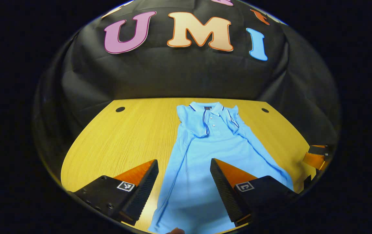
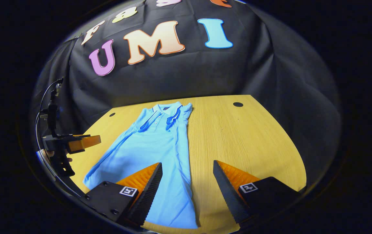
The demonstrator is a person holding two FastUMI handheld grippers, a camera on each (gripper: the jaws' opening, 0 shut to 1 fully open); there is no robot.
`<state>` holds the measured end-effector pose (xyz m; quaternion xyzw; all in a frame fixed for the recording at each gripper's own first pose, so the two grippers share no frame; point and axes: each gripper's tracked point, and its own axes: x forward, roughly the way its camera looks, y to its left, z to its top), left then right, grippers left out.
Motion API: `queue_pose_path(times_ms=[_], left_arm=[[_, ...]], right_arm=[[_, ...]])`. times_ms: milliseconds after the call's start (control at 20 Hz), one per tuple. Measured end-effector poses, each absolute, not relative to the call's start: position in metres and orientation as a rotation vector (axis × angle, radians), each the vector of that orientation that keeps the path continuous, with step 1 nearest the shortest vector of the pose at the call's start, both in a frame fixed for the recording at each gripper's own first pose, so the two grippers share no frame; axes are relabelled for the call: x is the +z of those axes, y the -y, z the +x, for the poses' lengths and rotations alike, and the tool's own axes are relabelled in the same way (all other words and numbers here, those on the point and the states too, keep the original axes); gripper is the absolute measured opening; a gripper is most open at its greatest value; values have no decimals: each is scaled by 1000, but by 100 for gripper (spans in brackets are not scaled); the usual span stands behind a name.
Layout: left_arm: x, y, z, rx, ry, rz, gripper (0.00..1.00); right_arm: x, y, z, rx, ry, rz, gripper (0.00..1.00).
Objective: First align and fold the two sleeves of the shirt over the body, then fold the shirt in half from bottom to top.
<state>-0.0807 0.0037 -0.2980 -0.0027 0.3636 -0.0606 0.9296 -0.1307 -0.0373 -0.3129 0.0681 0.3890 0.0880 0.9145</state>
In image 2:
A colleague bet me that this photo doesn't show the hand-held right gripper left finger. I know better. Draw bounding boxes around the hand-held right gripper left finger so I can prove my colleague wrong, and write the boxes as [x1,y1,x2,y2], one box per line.
[81,162,163,227]

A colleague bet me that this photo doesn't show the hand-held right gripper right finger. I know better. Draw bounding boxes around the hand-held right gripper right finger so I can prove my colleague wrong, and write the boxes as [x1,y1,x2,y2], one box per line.
[213,160,303,225]

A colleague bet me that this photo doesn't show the light blue T-shirt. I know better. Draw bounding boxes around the light blue T-shirt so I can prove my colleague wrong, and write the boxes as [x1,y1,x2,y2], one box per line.
[83,101,199,229]

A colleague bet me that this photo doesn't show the black backdrop cloth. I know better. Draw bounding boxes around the black backdrop cloth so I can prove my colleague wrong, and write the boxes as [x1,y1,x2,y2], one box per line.
[32,0,342,182]

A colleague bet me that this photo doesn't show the black cable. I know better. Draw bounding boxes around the black cable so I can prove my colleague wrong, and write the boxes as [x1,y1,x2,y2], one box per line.
[34,78,87,197]

